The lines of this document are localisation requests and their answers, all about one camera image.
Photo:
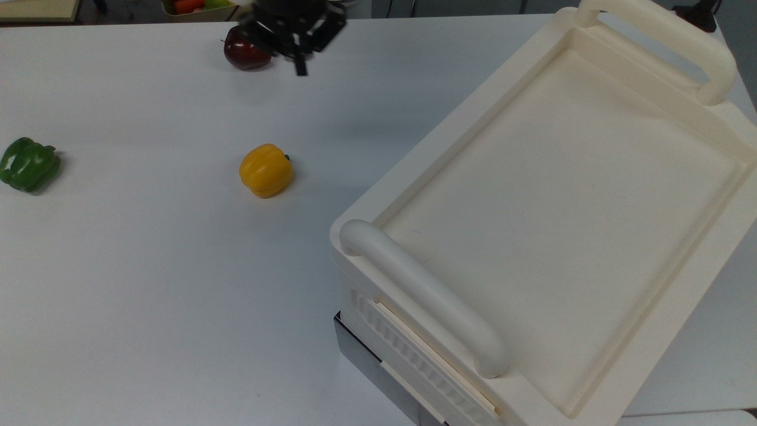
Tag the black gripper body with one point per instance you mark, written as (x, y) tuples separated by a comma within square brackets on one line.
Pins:
[(290, 26)]

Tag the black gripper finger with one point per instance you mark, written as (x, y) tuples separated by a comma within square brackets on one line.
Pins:
[(293, 45), (301, 64)]

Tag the dark red apple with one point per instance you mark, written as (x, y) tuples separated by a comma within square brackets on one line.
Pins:
[(243, 52)]

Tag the yellow basket of vegetables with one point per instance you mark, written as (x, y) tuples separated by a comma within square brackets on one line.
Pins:
[(195, 12)]

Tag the yellow bell pepper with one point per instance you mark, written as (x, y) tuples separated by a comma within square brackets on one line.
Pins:
[(265, 170)]

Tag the wooden board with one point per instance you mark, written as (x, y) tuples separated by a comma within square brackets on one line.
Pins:
[(38, 9)]

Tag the green bell pepper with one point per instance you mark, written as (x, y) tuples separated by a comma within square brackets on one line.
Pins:
[(28, 164)]

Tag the cream plastic cart tray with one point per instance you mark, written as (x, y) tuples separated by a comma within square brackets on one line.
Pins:
[(568, 236)]

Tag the black stand foot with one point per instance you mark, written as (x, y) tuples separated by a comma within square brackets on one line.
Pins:
[(701, 15)]

